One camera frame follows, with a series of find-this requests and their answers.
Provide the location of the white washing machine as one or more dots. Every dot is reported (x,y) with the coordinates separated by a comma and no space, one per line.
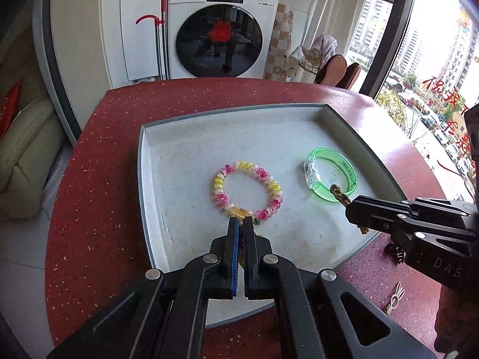
(224,7)

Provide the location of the checkered hanging cloth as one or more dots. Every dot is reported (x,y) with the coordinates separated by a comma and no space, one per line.
(278,45)

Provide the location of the dark window frame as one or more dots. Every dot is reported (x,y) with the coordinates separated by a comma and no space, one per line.
(389,26)

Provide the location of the dark door frame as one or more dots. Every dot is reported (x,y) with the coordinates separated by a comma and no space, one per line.
(56,63)

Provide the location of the brown soled shoe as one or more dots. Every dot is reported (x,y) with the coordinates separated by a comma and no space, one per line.
(351,76)
(331,71)

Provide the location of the red cushion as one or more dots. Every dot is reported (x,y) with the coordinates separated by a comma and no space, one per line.
(9,104)

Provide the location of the pink towel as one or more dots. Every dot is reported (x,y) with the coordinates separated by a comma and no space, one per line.
(325,45)

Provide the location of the white tray with grey rim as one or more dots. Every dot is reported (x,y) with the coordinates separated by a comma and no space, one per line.
(224,146)

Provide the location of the red window decal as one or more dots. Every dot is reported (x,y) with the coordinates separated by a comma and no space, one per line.
(445,97)

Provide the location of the beige hair clip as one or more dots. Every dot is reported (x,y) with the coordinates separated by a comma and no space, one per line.
(393,299)

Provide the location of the white cabinet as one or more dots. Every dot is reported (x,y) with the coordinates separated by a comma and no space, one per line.
(93,26)

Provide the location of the cream leather sofa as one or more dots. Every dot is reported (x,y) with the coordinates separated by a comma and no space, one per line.
(26,149)

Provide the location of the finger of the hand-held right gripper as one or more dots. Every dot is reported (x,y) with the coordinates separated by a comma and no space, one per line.
(385,202)
(370,217)

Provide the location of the green translucent bangle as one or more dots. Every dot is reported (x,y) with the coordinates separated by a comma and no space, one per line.
(350,172)

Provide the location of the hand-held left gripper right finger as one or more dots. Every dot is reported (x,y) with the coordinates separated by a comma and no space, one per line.
(247,254)

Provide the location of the black hair clip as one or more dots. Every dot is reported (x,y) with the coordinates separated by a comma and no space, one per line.
(396,254)

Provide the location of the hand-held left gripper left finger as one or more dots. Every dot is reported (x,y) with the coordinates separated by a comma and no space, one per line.
(235,254)

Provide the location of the white curtain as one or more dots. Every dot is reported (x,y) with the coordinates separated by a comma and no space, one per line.
(336,0)

